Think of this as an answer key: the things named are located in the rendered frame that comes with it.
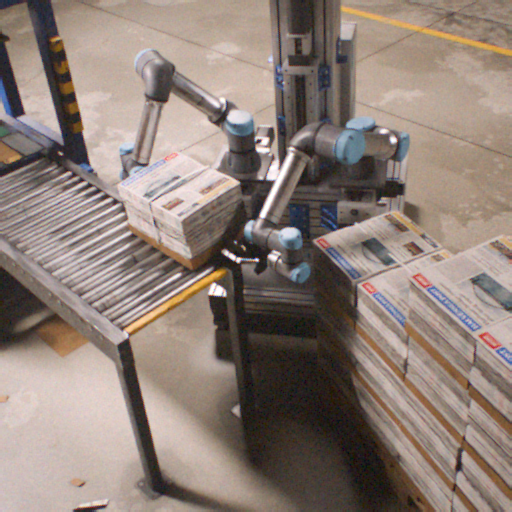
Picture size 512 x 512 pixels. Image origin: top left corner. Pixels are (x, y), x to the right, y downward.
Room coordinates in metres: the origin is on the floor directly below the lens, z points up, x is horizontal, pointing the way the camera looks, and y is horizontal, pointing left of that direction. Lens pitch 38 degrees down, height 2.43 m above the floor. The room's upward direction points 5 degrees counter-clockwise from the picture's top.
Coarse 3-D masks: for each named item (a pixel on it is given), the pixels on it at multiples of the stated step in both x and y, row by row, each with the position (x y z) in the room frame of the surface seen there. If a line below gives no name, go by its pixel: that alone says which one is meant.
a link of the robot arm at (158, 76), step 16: (160, 64) 2.66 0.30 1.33; (144, 80) 2.65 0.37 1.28; (160, 80) 2.61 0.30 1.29; (160, 96) 2.59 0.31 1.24; (144, 112) 2.60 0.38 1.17; (160, 112) 2.60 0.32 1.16; (144, 128) 2.58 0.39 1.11; (144, 144) 2.57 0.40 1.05; (128, 160) 2.62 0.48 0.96; (144, 160) 2.56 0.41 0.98
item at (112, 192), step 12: (48, 156) 3.00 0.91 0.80; (60, 156) 2.99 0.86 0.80; (72, 168) 2.87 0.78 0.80; (84, 180) 2.77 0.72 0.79; (96, 180) 2.75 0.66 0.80; (108, 192) 2.64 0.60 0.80; (228, 264) 2.08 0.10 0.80; (240, 264) 2.07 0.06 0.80; (228, 276) 2.05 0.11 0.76; (240, 276) 2.06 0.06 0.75; (228, 288) 2.06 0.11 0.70; (240, 288) 2.06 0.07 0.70
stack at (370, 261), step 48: (336, 240) 2.13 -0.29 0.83; (384, 240) 2.10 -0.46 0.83; (432, 240) 2.07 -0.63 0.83; (336, 288) 1.99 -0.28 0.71; (384, 288) 1.84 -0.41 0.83; (336, 336) 2.00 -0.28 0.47; (384, 336) 1.72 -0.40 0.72; (336, 384) 2.00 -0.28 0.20; (384, 384) 1.70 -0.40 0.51; (432, 384) 1.50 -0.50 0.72; (384, 432) 1.70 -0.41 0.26; (432, 432) 1.46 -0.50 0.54; (480, 432) 1.30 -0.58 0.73; (432, 480) 1.44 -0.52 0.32; (480, 480) 1.27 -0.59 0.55
